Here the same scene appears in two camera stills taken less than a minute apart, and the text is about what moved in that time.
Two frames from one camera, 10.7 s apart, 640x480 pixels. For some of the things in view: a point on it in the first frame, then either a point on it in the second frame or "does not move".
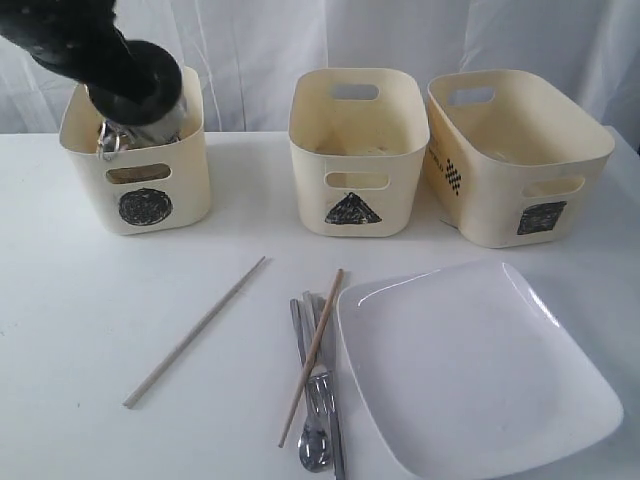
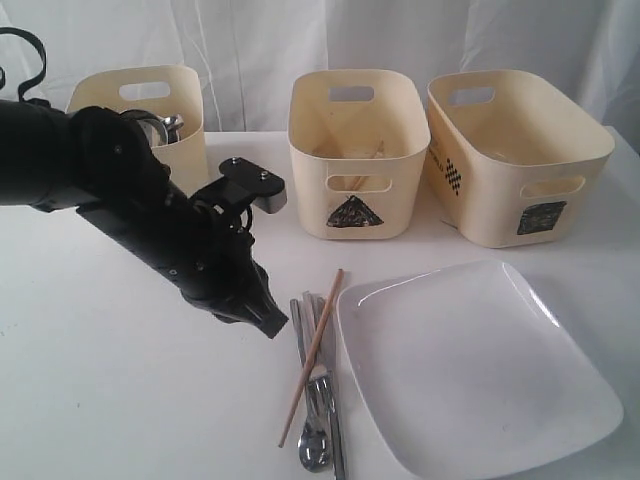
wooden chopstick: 127,403 to 379,150
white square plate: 463,373 does not move
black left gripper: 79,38 to 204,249
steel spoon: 314,442 does not move
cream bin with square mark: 512,162 does not move
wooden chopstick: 298,395 does not move
